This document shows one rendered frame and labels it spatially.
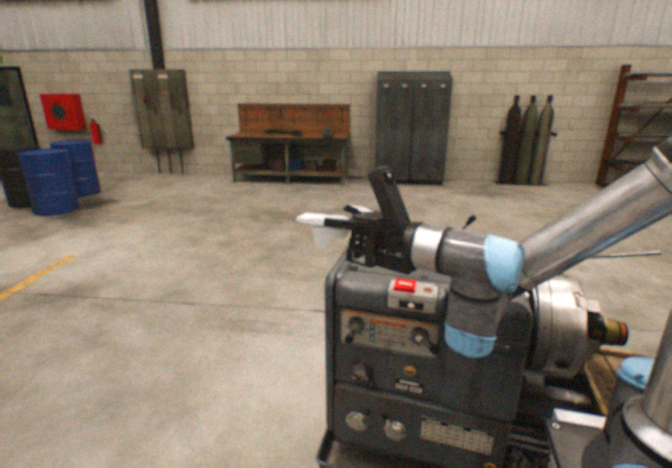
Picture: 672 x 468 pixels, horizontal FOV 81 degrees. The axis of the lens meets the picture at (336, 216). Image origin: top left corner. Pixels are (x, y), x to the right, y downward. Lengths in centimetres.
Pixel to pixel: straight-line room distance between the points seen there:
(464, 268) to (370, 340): 73
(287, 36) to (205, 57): 163
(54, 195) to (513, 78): 763
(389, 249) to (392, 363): 70
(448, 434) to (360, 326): 44
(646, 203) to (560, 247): 12
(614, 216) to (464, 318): 25
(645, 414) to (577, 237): 24
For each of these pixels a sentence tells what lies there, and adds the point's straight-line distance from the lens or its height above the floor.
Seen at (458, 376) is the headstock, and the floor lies 99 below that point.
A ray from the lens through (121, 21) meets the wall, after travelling 927.
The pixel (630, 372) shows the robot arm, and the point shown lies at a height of 139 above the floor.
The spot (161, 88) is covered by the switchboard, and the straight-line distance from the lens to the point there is 852.
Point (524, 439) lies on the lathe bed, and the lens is 154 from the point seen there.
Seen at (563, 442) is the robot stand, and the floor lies 116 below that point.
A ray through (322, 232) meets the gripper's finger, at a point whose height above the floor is 157.
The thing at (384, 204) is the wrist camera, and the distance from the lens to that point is 64.
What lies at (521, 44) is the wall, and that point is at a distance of 809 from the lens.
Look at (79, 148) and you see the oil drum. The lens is 764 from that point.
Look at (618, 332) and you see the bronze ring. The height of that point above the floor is 110.
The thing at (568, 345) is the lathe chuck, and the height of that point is 111.
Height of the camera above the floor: 181
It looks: 19 degrees down
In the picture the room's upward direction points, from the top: straight up
